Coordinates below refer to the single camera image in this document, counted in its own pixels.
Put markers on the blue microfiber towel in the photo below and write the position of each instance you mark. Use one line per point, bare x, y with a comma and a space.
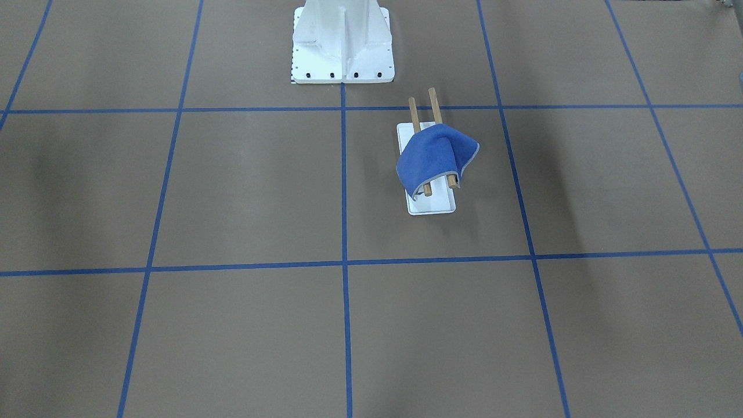
434, 152

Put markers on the white towel rack with wooden bars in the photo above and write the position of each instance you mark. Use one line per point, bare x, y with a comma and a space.
436, 197

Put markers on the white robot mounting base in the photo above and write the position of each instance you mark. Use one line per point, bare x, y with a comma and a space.
342, 42

